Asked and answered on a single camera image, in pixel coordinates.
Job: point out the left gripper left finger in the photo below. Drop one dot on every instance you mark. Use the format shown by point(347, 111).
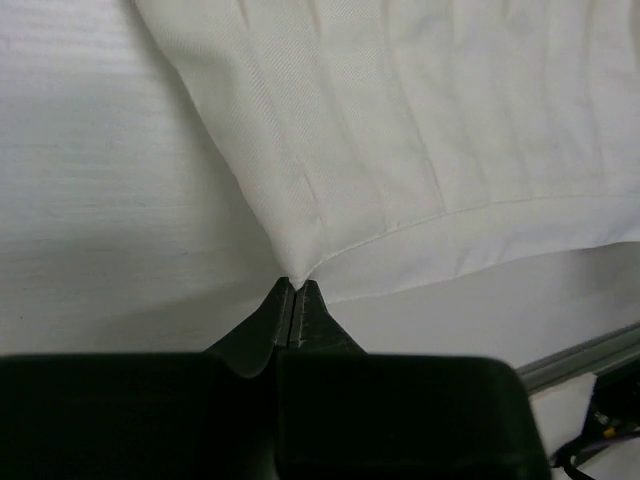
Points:
point(247, 349)

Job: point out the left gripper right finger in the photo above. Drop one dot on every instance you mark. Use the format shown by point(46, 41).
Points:
point(315, 330)

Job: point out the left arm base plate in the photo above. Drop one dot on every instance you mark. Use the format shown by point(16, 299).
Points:
point(613, 412)

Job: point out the aluminium table front rail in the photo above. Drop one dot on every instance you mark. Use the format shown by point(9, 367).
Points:
point(599, 356)

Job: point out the white pleated skirt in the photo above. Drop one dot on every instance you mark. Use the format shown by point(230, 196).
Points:
point(387, 145)

